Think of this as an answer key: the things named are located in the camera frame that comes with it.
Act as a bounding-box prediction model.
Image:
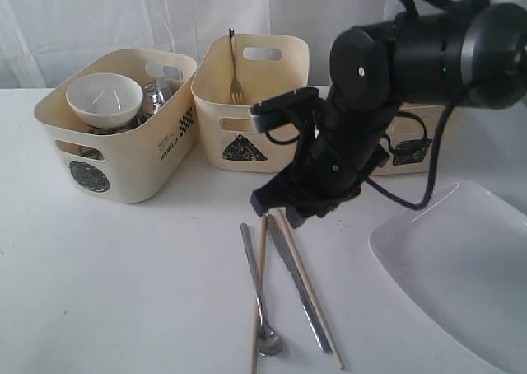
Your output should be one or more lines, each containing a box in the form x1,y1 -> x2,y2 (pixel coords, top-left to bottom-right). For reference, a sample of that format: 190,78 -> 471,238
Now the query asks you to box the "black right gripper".
250,13 -> 465,228

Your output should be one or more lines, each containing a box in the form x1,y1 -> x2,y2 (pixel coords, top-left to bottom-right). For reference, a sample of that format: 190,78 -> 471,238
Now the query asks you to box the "wooden chopstick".
273,209 -> 345,370
250,217 -> 267,374

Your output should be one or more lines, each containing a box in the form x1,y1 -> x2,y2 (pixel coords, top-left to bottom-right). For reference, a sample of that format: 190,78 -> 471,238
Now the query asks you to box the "stainless steel knife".
267,214 -> 333,353

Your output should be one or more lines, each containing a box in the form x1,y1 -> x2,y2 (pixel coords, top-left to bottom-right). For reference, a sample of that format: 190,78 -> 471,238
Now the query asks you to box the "stainless steel fork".
228,28 -> 244,105

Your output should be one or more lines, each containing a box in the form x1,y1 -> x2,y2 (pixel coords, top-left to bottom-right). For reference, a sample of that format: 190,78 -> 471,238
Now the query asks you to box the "stainless steel spoon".
240,223 -> 284,357

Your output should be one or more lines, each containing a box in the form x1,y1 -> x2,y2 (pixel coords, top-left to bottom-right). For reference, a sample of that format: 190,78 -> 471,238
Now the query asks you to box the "cream bin with circle mark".
34,49 -> 199,203

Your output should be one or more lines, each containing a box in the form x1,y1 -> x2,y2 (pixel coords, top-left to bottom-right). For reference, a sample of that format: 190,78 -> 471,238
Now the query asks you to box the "stainless steel cup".
75,145 -> 104,161
87,119 -> 140,136

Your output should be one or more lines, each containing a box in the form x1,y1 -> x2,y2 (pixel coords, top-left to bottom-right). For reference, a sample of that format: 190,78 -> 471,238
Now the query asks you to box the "stainless steel bowl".
138,77 -> 181,124

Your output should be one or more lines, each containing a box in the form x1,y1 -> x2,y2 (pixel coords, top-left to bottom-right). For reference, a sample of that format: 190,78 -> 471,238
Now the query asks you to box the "white ceramic bowl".
66,72 -> 143,129

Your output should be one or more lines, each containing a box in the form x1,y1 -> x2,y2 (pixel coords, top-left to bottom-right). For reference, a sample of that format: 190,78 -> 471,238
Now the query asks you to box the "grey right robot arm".
250,3 -> 526,227

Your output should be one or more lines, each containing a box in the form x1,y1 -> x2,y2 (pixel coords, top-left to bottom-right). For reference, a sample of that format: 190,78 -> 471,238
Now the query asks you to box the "cream bin with square mark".
329,32 -> 473,177

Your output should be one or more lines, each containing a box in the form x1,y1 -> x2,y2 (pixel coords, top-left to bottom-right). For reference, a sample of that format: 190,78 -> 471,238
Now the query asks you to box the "cream bin with triangle mark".
191,33 -> 311,175

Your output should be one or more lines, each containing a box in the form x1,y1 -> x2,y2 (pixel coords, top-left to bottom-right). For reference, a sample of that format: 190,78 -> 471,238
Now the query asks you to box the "white rectangular plate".
369,180 -> 526,373

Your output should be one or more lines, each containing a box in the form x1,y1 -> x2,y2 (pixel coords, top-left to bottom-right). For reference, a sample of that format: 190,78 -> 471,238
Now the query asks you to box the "white curtain backdrop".
0,0 -> 527,104

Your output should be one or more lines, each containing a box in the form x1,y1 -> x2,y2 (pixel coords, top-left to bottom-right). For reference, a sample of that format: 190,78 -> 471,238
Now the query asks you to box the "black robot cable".
263,0 -> 491,213

